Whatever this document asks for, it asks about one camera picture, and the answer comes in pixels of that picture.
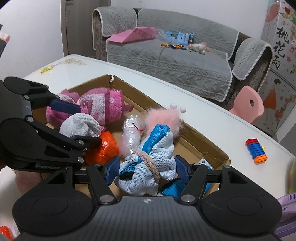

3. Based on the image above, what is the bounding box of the purple bag with strap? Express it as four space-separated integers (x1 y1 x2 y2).
275 192 296 240

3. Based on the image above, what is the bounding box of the small colourful brick stack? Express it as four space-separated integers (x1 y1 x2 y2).
245 138 267 164

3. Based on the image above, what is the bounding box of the magenta pink towel bundle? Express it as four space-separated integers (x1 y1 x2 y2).
46 87 133 132

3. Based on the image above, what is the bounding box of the grey sock bundle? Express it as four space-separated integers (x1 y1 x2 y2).
59 113 102 138

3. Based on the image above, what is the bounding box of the grey door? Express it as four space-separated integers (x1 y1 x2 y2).
61 0 111 57

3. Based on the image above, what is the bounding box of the orange plastic bag bundle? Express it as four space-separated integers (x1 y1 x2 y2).
85 131 119 165

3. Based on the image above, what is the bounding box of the blue knit sock bundle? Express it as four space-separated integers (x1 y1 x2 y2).
157 158 213 199

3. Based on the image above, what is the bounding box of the pink child chair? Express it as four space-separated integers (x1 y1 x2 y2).
229 85 264 124

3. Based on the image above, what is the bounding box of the pink cushion on sofa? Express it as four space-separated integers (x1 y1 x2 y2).
108 27 158 44

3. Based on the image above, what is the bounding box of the light blue cloth bundle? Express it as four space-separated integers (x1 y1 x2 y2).
114 124 177 196

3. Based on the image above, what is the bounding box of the brown cardboard box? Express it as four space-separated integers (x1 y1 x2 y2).
31 74 231 200

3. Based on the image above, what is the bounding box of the grey sofa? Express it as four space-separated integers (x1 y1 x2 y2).
92 6 273 109

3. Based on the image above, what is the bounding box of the pink fluffy keychain toy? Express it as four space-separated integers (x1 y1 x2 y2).
145 103 187 138

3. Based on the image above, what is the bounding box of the person left hand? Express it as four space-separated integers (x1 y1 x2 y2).
14 170 43 195

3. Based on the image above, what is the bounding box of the decorated refrigerator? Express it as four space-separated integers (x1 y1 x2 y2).
255 1 295 136

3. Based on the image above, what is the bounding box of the clear bubble wrap bundle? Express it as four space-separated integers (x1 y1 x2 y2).
119 114 146 158

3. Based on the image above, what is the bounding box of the plush toy on sofa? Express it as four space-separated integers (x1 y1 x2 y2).
188 42 209 54

